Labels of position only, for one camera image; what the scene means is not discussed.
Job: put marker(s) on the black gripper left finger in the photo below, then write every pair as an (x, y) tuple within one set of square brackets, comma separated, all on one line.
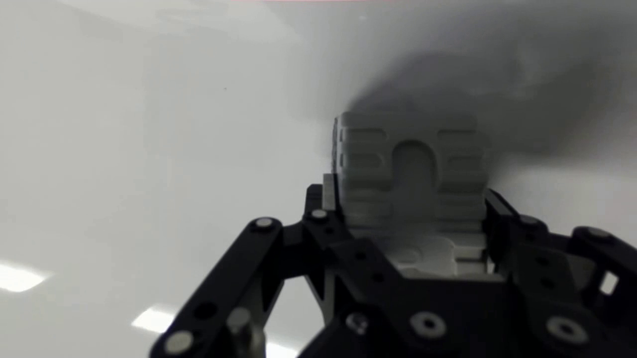
[(265, 271)]

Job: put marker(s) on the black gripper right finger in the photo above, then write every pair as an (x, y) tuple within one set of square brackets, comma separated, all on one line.
[(570, 285)]

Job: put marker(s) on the grey whiteboard eraser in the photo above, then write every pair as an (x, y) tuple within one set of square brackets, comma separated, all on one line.
[(410, 180)]

